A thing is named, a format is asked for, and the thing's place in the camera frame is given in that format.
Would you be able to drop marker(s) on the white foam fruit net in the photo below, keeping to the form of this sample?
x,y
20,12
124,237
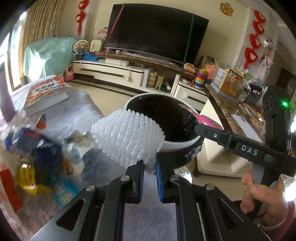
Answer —
x,y
128,137

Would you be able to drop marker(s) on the large black television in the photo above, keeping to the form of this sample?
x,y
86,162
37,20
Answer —
x,y
157,30

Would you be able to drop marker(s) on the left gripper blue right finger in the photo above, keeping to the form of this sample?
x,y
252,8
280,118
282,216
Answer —
x,y
167,190

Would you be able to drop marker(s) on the white TV cabinet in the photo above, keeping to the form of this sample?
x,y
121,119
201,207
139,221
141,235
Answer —
x,y
140,80

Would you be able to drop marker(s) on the toy ferris wheel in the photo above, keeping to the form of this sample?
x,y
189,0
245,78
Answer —
x,y
79,48

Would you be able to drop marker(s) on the white paper sheet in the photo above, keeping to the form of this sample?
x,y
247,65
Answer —
x,y
246,127

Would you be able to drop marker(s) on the pink snack packet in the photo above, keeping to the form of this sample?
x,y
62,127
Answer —
x,y
202,119

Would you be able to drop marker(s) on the pink kettlebell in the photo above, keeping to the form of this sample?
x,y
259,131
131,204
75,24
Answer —
x,y
69,74

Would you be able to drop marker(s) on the floral purple tablecloth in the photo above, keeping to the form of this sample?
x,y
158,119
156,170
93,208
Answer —
x,y
69,123

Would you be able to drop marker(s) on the rainbow stacking ring toy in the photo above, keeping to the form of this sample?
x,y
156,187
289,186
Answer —
x,y
200,78

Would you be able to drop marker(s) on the person's right hand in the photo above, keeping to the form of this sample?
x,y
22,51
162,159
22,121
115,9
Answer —
x,y
277,208

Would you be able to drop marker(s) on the right beige curtain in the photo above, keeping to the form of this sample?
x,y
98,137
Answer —
x,y
39,23

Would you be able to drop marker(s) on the trash bin with black bag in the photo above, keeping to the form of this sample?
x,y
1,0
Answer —
x,y
181,143

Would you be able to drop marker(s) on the red white milk carton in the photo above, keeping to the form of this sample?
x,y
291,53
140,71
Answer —
x,y
8,190

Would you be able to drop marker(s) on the marble side counter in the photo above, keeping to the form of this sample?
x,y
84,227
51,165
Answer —
x,y
227,113

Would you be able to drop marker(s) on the teal covered armchair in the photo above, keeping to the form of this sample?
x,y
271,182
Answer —
x,y
48,56

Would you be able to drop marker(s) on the stack of children's books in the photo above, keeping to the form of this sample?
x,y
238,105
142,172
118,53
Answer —
x,y
45,93

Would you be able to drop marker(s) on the yellow snack bag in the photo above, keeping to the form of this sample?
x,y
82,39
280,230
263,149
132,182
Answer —
x,y
27,181

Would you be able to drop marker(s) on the blue tissue pack wrapper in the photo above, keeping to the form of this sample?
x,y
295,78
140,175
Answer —
x,y
43,152

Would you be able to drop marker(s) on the orange chip bag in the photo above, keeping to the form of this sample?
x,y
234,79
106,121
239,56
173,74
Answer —
x,y
41,123

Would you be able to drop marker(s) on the toy telephone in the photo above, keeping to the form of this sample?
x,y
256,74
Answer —
x,y
95,46

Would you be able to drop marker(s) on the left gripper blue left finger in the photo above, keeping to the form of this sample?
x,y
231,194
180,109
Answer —
x,y
136,174

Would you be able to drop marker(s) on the yellow toy box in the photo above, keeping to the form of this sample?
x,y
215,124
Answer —
x,y
231,82

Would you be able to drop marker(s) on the white blue wrapper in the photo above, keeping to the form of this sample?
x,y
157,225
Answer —
x,y
76,146

